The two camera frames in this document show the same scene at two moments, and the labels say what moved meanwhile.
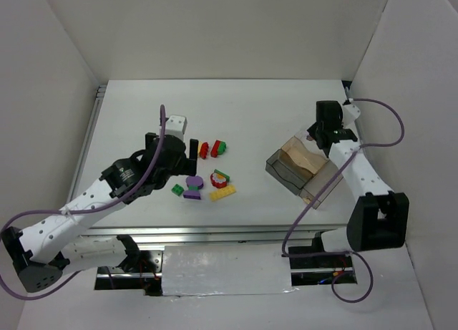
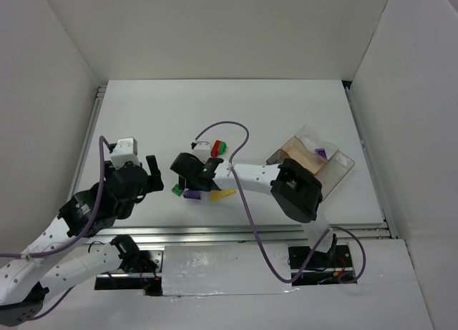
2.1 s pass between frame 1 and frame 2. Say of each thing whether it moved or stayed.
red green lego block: stayed
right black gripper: moved
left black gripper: moved
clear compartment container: stayed
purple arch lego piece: stayed
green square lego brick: stayed
